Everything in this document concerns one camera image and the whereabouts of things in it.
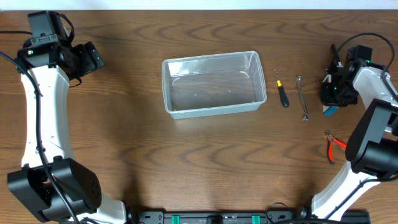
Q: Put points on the blue white cardboard box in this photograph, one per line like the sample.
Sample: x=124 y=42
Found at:
x=329 y=110

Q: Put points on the silver combination wrench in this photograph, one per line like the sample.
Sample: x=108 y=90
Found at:
x=305 y=110

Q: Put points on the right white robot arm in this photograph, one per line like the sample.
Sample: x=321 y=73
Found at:
x=370 y=158

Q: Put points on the black yellow screwdriver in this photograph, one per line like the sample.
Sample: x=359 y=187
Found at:
x=283 y=97

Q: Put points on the clear plastic container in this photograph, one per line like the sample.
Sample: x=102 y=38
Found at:
x=211 y=85

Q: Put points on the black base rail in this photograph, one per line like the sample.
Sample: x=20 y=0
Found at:
x=158 y=217

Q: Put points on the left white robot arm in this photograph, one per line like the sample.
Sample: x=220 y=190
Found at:
x=51 y=184

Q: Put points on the small claw hammer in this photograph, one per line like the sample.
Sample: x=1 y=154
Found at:
x=336 y=58

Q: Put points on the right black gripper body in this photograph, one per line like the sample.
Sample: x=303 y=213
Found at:
x=341 y=94

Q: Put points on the red handled pliers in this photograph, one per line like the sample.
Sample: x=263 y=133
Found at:
x=331 y=139

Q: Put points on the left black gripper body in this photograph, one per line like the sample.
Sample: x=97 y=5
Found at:
x=78 y=62

